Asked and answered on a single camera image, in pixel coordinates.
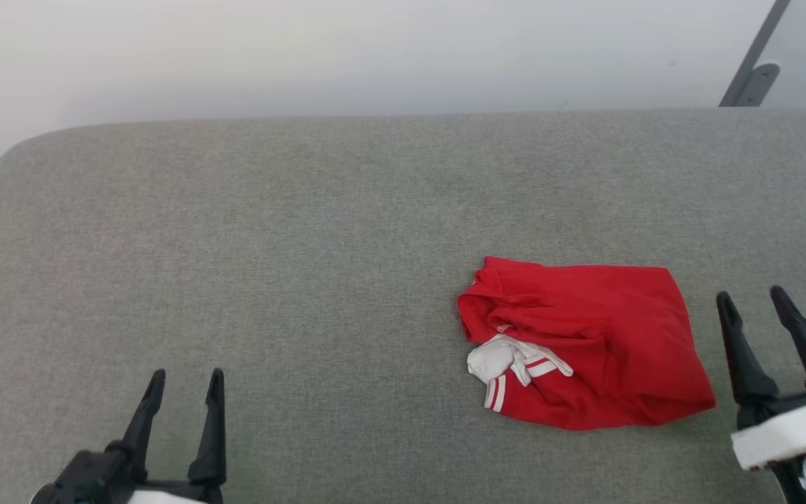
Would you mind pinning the grey fabric sofa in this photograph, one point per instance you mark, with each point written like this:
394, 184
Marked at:
305, 245

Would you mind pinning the grey metal pole with bracket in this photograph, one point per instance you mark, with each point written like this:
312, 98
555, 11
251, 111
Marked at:
753, 63

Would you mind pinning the red and white t-shirt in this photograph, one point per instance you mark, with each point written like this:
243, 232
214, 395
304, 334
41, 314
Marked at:
606, 336

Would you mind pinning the white left camera bracket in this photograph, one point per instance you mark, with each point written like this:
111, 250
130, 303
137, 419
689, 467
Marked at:
161, 498

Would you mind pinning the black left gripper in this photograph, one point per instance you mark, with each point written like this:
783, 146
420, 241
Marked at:
95, 479

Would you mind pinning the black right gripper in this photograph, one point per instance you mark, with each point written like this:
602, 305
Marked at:
788, 448

